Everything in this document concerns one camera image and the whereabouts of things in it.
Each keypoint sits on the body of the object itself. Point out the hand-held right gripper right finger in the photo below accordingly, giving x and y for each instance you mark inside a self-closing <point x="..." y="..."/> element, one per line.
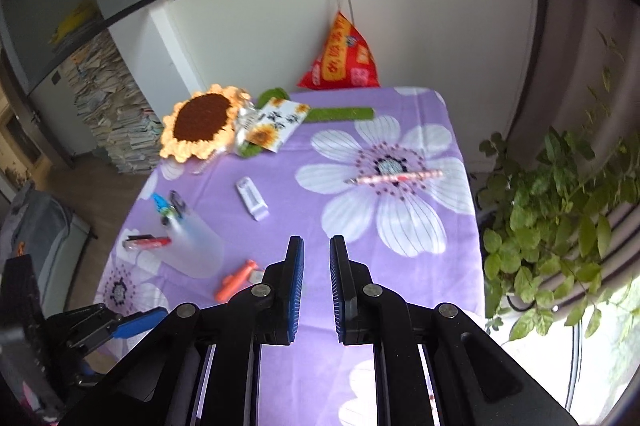
<point x="337" y="291"/>

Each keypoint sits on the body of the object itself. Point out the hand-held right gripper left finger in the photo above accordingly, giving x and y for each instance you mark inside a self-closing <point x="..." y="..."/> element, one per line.
<point x="296" y="286"/>

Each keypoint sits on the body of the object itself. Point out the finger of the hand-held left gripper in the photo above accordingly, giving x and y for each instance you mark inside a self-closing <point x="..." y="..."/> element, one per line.
<point x="140" y="323"/>
<point x="87" y="378"/>

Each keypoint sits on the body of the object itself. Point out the red pen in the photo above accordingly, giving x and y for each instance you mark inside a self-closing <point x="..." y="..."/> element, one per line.
<point x="150" y="242"/>

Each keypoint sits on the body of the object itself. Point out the clear plastic cup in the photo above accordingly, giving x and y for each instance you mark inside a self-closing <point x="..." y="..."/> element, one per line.
<point x="200" y="246"/>

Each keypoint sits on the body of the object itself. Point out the blue pen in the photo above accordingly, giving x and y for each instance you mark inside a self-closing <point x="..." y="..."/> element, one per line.
<point x="160" y="202"/>

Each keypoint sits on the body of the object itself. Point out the black pen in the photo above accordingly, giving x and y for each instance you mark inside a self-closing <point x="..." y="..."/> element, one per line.
<point x="179" y="203"/>

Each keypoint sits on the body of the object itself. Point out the small white eraser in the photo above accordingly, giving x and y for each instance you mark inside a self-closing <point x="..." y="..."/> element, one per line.
<point x="256" y="277"/>

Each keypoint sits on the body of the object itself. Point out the purple floral tablecloth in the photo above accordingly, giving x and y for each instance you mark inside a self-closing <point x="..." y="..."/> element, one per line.
<point x="300" y="226"/>

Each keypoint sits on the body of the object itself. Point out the white correction tape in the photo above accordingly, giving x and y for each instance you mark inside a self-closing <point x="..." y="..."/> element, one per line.
<point x="252" y="198"/>

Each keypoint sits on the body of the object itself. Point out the pink striped pen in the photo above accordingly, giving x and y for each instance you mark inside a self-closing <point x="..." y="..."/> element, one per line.
<point x="395" y="178"/>

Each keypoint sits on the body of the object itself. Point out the sunflower printed packet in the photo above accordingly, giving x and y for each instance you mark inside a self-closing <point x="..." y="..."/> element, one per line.
<point x="272" y="126"/>

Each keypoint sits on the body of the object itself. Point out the green ruler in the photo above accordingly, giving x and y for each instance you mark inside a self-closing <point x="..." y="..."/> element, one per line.
<point x="340" y="114"/>

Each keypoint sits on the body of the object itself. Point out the crochet sunflower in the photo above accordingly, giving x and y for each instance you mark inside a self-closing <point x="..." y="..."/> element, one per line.
<point x="202" y="121"/>

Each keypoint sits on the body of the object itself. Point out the tall pile of books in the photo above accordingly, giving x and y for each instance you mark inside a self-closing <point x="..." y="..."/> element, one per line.
<point x="115" y="121"/>

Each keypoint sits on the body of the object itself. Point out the green potted plant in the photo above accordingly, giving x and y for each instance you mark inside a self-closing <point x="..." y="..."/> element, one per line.
<point x="545" y="216"/>

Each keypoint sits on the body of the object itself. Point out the red printed bag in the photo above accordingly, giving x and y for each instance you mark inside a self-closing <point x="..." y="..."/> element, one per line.
<point x="340" y="61"/>

